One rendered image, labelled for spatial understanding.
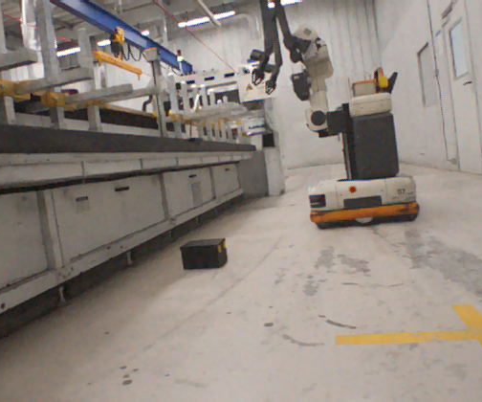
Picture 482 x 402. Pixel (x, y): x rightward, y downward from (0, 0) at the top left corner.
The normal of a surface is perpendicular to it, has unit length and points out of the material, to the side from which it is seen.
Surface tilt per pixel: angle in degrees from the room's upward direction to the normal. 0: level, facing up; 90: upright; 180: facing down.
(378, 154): 90
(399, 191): 90
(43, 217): 90
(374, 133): 90
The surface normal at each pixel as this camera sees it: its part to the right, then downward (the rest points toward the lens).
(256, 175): -0.24, 0.08
